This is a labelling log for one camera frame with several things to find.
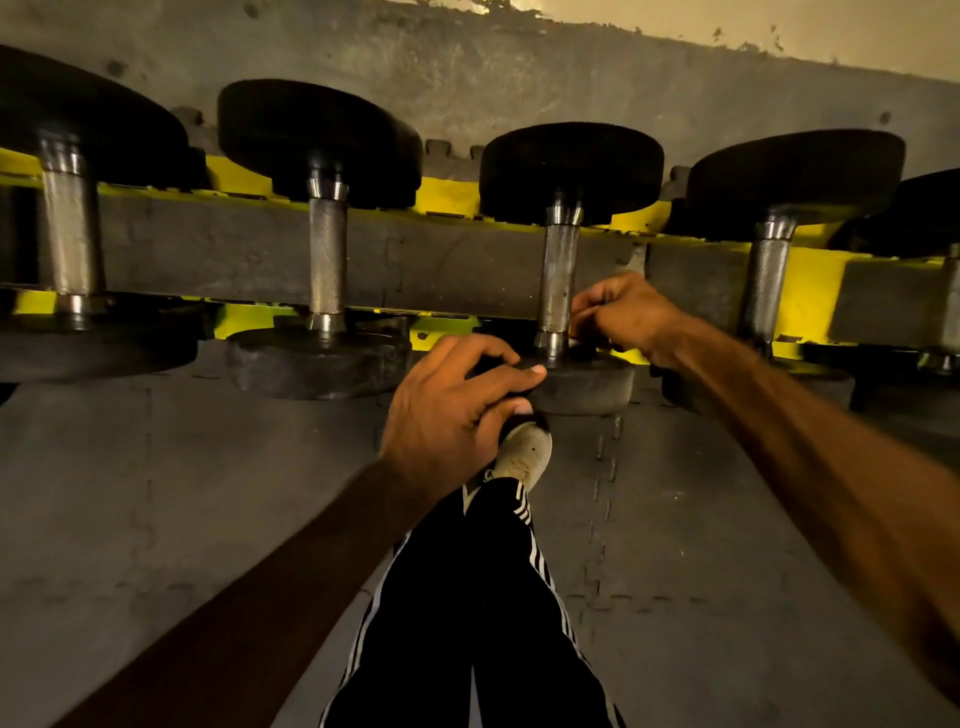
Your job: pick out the person's left hand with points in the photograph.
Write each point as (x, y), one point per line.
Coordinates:
(435, 427)

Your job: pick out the person's right hand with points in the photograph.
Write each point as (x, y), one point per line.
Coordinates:
(637, 319)

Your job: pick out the person's left middle finger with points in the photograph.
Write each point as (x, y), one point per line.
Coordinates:
(480, 346)

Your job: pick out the person's right fingers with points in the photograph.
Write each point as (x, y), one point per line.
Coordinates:
(596, 304)

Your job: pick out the person's left thumb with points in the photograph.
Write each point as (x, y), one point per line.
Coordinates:
(504, 421)

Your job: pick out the person's left forearm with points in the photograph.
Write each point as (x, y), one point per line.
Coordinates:
(262, 622)

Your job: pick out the person's right forearm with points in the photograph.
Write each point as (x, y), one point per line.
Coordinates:
(840, 480)

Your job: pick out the white sneaker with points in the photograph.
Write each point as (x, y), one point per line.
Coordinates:
(523, 454)

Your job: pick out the black trousers with white stripes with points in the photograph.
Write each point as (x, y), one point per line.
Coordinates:
(510, 645)

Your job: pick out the yellow and grey dumbbell rack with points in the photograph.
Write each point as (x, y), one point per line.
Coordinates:
(247, 255)

